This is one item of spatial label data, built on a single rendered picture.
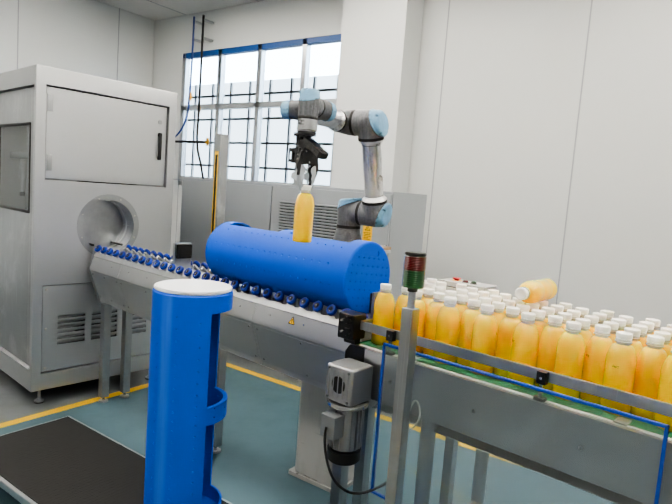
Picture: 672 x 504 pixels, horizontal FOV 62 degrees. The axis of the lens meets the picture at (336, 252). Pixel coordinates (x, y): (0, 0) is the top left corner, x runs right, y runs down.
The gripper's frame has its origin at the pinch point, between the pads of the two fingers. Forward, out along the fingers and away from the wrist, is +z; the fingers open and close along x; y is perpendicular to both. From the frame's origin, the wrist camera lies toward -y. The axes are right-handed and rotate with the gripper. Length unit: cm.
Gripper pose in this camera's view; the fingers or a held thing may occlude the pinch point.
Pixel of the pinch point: (306, 186)
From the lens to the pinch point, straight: 208.3
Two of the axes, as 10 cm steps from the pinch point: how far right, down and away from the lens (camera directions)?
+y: -7.0, -1.3, 7.0
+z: -0.9, 9.9, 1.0
